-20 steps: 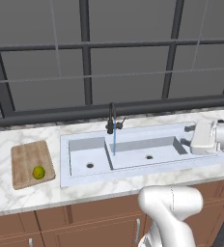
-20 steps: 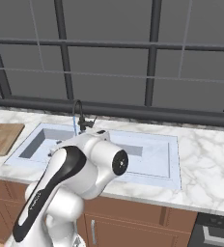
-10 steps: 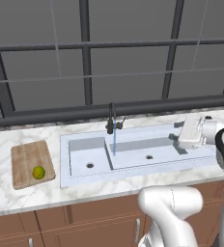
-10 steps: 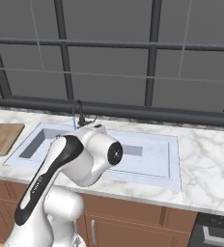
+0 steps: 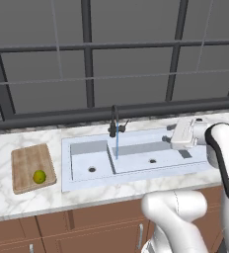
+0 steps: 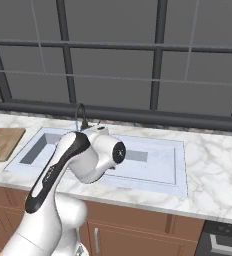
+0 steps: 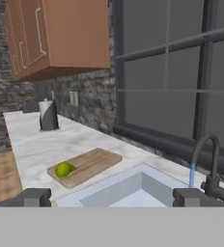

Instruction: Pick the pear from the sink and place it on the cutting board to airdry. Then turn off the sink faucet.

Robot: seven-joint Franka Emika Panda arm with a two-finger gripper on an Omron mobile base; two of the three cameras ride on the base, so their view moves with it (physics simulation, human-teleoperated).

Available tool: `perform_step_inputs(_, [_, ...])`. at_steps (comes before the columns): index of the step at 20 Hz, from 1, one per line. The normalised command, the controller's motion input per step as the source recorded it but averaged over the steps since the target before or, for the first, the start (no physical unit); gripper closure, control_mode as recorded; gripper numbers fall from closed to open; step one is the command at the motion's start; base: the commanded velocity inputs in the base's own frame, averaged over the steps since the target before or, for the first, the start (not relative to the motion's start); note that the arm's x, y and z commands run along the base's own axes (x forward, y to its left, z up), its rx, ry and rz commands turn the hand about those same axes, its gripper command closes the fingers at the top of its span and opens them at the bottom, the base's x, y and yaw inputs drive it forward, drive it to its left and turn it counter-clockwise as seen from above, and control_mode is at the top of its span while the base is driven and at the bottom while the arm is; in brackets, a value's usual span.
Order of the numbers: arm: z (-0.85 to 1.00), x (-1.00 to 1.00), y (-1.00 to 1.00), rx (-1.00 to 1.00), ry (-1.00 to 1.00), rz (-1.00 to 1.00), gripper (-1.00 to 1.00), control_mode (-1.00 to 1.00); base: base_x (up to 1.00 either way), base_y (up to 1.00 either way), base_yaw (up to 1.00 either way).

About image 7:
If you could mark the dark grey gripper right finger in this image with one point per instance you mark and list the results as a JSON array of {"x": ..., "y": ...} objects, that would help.
[{"x": 188, "y": 197}]

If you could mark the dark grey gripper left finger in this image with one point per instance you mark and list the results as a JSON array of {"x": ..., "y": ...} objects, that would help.
[{"x": 32, "y": 197}]

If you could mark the dark grey sink faucet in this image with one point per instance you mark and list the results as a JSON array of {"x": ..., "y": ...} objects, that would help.
[{"x": 213, "y": 167}]

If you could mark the white sink basin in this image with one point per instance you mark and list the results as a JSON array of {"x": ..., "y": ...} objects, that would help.
[{"x": 130, "y": 189}]

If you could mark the wooden cutting board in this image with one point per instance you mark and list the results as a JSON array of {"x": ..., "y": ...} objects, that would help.
[{"x": 86, "y": 166}]

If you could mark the green lime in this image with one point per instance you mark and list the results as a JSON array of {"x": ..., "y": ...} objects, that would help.
[{"x": 63, "y": 169}]

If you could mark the white paper towel roll holder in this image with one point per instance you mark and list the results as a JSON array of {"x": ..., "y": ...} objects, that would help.
[{"x": 48, "y": 115}]

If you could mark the dark grey toaster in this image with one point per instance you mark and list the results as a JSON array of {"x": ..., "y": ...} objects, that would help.
[{"x": 30, "y": 106}]

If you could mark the dark grey framed window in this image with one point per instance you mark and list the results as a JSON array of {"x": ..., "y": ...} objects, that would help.
[{"x": 178, "y": 74}]

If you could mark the white wall socket plate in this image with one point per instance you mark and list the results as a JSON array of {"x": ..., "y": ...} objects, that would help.
[{"x": 73, "y": 98}]

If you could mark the brown wall cupboard run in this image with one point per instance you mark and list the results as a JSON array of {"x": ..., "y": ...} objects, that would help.
[{"x": 57, "y": 35}]

